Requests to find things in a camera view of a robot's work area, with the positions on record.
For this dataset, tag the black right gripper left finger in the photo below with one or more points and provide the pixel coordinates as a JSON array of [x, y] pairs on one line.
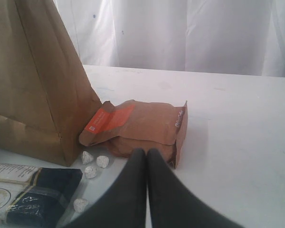
[[123, 205]]

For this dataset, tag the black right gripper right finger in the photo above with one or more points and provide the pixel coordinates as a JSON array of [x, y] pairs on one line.
[[172, 205]]

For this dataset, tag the brown paper shopping bag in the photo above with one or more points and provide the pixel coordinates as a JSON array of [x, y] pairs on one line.
[[46, 99]]

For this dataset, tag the white wrapped candy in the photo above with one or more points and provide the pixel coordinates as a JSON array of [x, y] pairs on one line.
[[86, 157], [102, 161], [90, 172], [80, 205]]

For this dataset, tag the brown pouch with orange label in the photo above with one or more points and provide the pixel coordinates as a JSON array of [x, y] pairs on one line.
[[134, 124]]

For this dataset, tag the dark blue noodle packet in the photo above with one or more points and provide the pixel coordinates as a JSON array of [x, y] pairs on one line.
[[35, 196]]

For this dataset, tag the white backdrop curtain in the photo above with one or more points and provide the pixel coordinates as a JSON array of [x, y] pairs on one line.
[[244, 37]]

